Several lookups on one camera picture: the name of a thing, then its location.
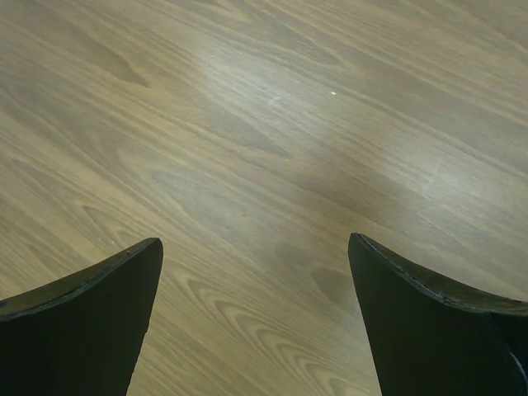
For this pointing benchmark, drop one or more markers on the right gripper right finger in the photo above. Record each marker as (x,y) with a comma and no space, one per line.
(432,335)

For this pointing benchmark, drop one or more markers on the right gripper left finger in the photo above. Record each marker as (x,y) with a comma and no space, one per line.
(81,334)

